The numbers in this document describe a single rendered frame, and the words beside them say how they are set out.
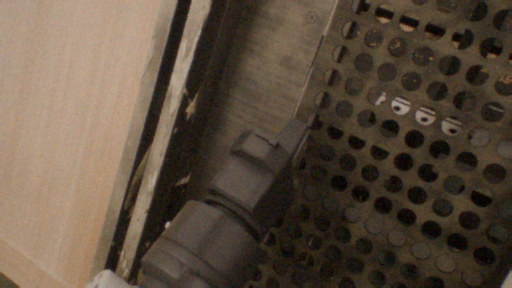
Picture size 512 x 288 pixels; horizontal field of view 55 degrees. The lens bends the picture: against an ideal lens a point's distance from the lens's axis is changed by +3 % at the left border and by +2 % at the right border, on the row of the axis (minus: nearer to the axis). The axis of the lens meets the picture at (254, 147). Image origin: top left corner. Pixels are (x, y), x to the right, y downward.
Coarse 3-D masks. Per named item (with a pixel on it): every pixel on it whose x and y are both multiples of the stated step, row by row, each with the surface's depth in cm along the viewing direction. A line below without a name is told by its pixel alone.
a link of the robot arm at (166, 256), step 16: (160, 240) 42; (144, 256) 42; (160, 256) 40; (176, 256) 40; (192, 256) 40; (112, 272) 40; (144, 272) 42; (160, 272) 40; (176, 272) 39; (192, 272) 39; (208, 272) 40
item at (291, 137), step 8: (296, 120) 51; (288, 128) 50; (296, 128) 50; (304, 128) 50; (280, 136) 50; (288, 136) 49; (296, 136) 49; (304, 136) 50; (288, 144) 49; (296, 144) 49; (288, 152) 48; (296, 152) 49
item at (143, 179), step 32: (192, 0) 54; (224, 0) 52; (160, 32) 53; (192, 32) 51; (224, 32) 55; (160, 64) 54; (192, 64) 52; (224, 64) 58; (160, 96) 55; (192, 96) 55; (160, 128) 55; (192, 128) 58; (128, 160) 58; (160, 160) 56; (192, 160) 61; (128, 192) 59; (160, 192) 58; (128, 224) 60; (160, 224) 62; (96, 256) 63; (128, 256) 60
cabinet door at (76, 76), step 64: (0, 0) 72; (64, 0) 67; (128, 0) 62; (0, 64) 75; (64, 64) 68; (128, 64) 63; (0, 128) 77; (64, 128) 70; (128, 128) 64; (0, 192) 79; (64, 192) 72; (0, 256) 81; (64, 256) 74
